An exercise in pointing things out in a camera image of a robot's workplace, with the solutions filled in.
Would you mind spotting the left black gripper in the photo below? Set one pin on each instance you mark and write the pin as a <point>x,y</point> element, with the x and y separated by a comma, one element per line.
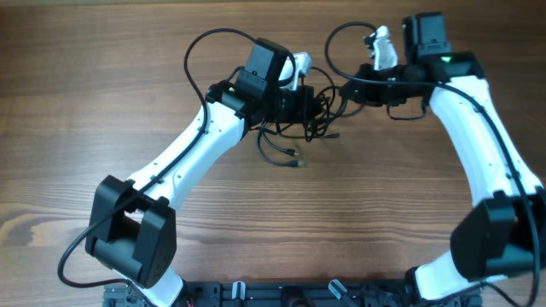
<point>304,95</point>

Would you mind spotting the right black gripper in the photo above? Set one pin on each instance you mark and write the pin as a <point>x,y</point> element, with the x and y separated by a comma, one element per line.
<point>366,94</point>

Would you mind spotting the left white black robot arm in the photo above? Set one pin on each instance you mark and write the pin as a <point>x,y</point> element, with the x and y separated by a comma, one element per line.
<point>133,222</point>

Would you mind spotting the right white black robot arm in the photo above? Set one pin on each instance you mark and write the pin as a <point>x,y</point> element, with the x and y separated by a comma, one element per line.
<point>504,233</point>

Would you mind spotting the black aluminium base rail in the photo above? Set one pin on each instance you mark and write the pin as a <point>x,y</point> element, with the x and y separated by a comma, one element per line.
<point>381,293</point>

